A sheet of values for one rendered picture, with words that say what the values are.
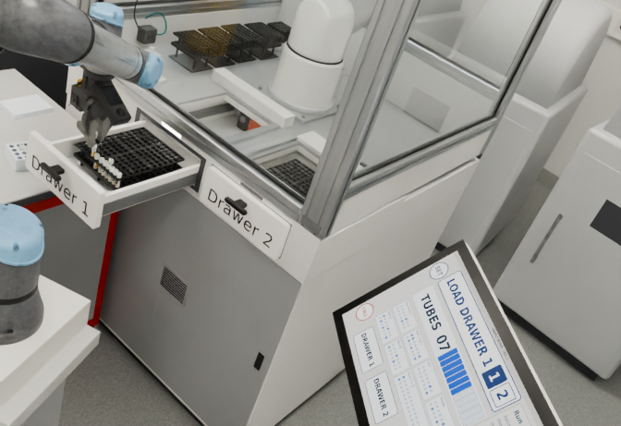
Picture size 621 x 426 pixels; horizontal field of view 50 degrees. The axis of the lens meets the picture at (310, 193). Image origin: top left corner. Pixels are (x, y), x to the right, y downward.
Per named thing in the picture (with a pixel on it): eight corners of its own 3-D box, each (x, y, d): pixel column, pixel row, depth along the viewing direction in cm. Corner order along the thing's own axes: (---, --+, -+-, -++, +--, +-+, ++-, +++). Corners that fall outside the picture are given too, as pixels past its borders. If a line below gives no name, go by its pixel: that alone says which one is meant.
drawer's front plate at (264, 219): (274, 261, 171) (286, 226, 166) (199, 199, 183) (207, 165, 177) (279, 258, 173) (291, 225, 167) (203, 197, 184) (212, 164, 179)
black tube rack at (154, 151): (114, 200, 169) (117, 179, 166) (72, 164, 176) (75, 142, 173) (180, 177, 186) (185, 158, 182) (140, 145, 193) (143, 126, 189)
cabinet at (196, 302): (232, 472, 211) (306, 287, 169) (43, 279, 253) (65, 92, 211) (390, 341, 282) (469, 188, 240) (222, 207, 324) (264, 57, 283)
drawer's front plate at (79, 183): (93, 230, 160) (99, 193, 155) (25, 166, 172) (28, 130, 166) (100, 227, 162) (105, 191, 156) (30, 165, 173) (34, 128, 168)
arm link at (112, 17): (80, 6, 147) (101, -4, 154) (76, 51, 153) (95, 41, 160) (113, 18, 146) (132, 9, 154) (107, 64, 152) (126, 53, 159)
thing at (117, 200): (96, 219, 162) (100, 199, 158) (35, 164, 172) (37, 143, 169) (215, 177, 191) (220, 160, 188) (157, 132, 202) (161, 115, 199)
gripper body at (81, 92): (93, 100, 170) (99, 56, 164) (115, 115, 167) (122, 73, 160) (67, 105, 164) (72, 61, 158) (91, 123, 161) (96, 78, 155)
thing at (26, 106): (14, 119, 198) (15, 115, 197) (-2, 105, 202) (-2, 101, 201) (53, 112, 208) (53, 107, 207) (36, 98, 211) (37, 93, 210)
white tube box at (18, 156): (15, 172, 179) (16, 160, 177) (3, 154, 183) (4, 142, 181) (60, 165, 187) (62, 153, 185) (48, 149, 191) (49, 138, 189)
